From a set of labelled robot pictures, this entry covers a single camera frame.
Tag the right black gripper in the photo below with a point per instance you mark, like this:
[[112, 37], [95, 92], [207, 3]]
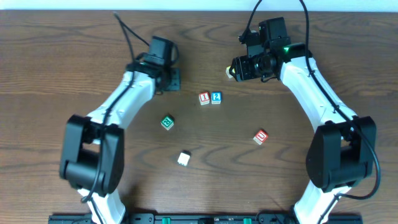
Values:
[[237, 69]]

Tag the green letter wooden block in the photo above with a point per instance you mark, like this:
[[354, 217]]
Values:
[[167, 122]]

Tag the blue number 2 block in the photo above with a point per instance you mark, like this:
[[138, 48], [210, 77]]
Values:
[[216, 97]]

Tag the white plain wooden block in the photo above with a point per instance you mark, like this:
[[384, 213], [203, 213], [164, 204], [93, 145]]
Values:
[[184, 158]]

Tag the red letter U block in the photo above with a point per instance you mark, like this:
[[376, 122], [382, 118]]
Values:
[[260, 137]]

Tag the red letter I block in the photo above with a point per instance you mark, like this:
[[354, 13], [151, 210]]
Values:
[[204, 98]]

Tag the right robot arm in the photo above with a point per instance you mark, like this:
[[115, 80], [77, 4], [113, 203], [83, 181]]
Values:
[[341, 161]]

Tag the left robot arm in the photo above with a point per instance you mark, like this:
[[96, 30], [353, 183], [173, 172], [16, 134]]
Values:
[[92, 158]]

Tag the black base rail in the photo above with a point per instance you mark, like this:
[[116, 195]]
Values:
[[148, 218]]

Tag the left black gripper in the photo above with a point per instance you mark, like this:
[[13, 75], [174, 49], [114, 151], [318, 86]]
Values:
[[171, 81]]

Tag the yellow top wooden block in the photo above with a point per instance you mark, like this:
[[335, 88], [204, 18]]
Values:
[[228, 72]]

